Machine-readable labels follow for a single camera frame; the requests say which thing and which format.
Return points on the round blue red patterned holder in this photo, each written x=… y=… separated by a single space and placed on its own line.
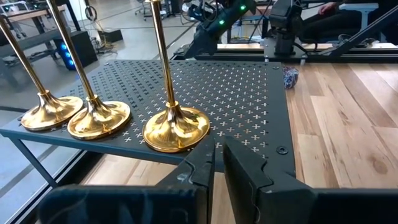
x=290 y=77

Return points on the flat black box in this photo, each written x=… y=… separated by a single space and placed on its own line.
x=111 y=35

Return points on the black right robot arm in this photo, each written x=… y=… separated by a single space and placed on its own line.
x=217 y=26

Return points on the black perforated metal shelf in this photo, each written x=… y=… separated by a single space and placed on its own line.
x=236 y=93

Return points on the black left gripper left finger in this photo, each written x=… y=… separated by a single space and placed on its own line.
x=186 y=202

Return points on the black computer tower blue lights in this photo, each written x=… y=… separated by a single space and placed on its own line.
x=79 y=46

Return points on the tall gold candlestick holder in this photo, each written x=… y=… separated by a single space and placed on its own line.
x=98 y=119
x=175 y=129
x=49 y=112

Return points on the person's hand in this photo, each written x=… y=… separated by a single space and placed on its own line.
x=327 y=8

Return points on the black aluminium table frame rail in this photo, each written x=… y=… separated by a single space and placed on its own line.
x=357 y=57

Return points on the person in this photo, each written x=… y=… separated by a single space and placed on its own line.
x=351 y=21

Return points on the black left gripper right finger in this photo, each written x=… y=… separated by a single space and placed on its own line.
x=267 y=199

